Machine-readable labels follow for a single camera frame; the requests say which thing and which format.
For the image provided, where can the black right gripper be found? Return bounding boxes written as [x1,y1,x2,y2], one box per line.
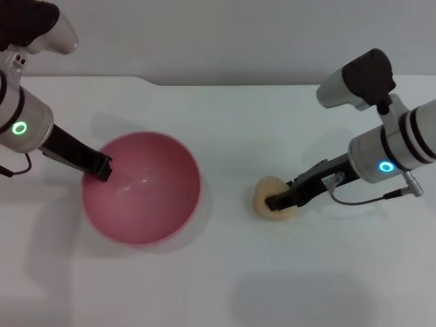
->
[265,155,360,213]

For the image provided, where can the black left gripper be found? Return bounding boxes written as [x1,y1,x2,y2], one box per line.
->
[40,125,114,183]

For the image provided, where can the beige egg yolk pastry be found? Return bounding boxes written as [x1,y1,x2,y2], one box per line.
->
[253,175,298,222]

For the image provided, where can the pink plastic bowl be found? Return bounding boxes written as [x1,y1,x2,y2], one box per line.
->
[81,131,204,245]

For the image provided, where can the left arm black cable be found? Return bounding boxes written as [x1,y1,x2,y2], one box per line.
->
[0,153,33,178]

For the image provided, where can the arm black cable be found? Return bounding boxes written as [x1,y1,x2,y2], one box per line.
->
[328,171,425,206]
[0,153,33,178]

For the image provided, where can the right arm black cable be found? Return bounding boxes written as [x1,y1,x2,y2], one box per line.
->
[328,171,425,206]

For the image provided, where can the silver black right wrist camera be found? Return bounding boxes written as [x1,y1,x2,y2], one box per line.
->
[316,48,398,115]

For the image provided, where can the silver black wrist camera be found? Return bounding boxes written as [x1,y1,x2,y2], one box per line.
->
[316,48,398,115]
[0,0,80,55]

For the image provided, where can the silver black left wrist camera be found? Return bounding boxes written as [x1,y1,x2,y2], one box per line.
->
[0,0,80,55]

